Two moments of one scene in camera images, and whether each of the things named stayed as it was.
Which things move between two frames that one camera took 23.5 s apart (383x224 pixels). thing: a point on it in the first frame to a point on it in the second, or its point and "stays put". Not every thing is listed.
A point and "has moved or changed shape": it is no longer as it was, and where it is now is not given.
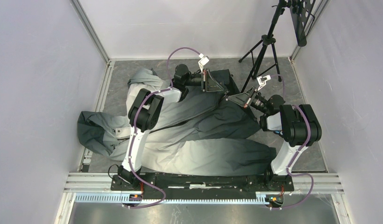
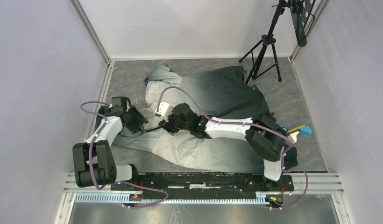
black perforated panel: x=300 y=11 stays put
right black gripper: x=242 y=99 to x=167 y=126
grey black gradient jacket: x=211 y=133 has moved or changed shape
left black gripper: x=205 y=85 to x=139 y=119
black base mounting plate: x=202 y=183 stays put
